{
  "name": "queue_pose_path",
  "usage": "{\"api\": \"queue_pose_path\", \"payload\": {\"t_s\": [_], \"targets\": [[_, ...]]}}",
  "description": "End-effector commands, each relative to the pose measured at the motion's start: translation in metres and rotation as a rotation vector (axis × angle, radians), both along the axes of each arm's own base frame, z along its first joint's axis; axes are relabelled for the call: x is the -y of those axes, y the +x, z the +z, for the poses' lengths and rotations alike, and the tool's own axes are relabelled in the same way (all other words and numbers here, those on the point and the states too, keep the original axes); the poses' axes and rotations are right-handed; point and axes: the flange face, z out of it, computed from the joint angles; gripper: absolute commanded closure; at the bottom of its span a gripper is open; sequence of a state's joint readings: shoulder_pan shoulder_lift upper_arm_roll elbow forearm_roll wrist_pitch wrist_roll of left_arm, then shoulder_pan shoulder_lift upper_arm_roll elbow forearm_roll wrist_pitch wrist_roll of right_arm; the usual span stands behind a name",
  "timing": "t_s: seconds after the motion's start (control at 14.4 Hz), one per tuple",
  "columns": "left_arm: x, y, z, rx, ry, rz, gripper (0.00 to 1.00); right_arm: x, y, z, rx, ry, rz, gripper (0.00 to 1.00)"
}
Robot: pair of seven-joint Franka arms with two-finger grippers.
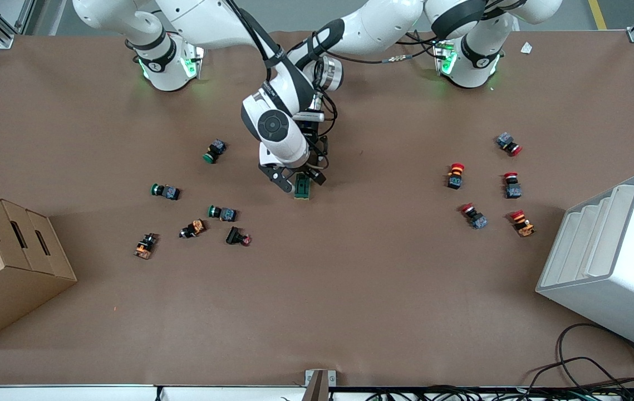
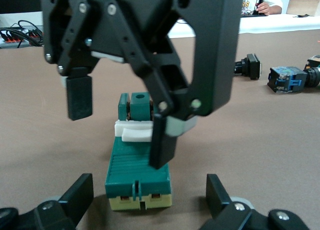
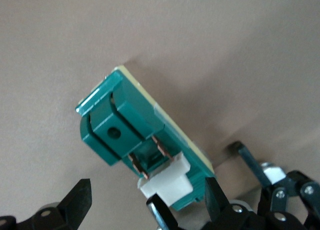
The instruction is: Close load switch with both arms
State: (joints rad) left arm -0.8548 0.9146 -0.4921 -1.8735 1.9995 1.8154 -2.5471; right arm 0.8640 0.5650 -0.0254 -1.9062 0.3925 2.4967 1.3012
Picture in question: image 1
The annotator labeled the green load switch white lever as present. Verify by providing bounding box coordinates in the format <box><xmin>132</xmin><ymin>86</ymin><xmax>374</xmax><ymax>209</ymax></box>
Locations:
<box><xmin>293</xmin><ymin>172</ymin><xmax>314</xmax><ymax>201</ymax></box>

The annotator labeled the brown table cover sheet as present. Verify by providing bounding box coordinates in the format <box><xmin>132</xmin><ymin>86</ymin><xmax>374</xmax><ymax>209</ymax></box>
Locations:
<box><xmin>0</xmin><ymin>28</ymin><xmax>634</xmax><ymax>388</ymax></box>

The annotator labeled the brown cardboard box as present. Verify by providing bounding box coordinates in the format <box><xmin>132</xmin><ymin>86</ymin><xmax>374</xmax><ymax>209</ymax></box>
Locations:
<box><xmin>0</xmin><ymin>186</ymin><xmax>78</xmax><ymax>350</ymax></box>

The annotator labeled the white slotted storage rack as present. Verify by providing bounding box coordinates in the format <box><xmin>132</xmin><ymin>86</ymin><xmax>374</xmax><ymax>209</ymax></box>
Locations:
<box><xmin>535</xmin><ymin>172</ymin><xmax>634</xmax><ymax>358</ymax></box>

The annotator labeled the green push button switch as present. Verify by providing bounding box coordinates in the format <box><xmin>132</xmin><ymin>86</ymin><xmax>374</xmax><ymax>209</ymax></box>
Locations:
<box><xmin>203</xmin><ymin>139</ymin><xmax>227</xmax><ymax>164</ymax></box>
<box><xmin>208</xmin><ymin>205</ymin><xmax>238</xmax><ymax>222</ymax></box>
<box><xmin>150</xmin><ymin>183</ymin><xmax>181</xmax><ymax>201</ymax></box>

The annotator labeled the black switch with red tip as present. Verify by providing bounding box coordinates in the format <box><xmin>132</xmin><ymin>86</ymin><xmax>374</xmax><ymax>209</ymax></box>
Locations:
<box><xmin>225</xmin><ymin>226</ymin><xmax>252</xmax><ymax>246</ymax></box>

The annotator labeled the orange black selector switch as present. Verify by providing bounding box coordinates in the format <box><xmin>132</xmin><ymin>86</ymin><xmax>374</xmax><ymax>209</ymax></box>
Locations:
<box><xmin>179</xmin><ymin>219</ymin><xmax>207</xmax><ymax>239</ymax></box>
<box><xmin>134</xmin><ymin>233</ymin><xmax>159</xmax><ymax>260</ymax></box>

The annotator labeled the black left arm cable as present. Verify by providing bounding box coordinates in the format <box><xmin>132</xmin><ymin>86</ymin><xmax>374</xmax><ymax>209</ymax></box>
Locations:
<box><xmin>317</xmin><ymin>31</ymin><xmax>451</xmax><ymax>168</ymax></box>

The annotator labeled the red button orange block switch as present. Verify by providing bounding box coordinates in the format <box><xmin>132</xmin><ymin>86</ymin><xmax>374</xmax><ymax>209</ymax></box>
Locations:
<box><xmin>509</xmin><ymin>209</ymin><xmax>536</xmax><ymax>238</ymax></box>
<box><xmin>446</xmin><ymin>163</ymin><xmax>466</xmax><ymax>190</ymax></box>

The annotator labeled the red button grey block switch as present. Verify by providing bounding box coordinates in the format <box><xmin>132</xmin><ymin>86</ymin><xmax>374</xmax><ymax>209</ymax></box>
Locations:
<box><xmin>496</xmin><ymin>133</ymin><xmax>523</xmax><ymax>157</ymax></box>
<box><xmin>503</xmin><ymin>172</ymin><xmax>522</xmax><ymax>199</ymax></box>
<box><xmin>460</xmin><ymin>203</ymin><xmax>488</xmax><ymax>230</ymax></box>

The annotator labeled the metal table edge bracket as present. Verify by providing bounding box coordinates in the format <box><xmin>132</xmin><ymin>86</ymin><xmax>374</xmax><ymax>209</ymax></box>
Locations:
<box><xmin>304</xmin><ymin>369</ymin><xmax>337</xmax><ymax>401</ymax></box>

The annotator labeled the black cable bundle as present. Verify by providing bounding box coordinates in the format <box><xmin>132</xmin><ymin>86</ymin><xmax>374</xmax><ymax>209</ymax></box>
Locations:
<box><xmin>364</xmin><ymin>382</ymin><xmax>634</xmax><ymax>401</ymax></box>

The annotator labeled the black looped cable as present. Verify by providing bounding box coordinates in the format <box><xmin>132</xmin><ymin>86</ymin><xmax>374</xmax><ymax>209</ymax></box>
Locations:
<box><xmin>525</xmin><ymin>323</ymin><xmax>634</xmax><ymax>390</ymax></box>

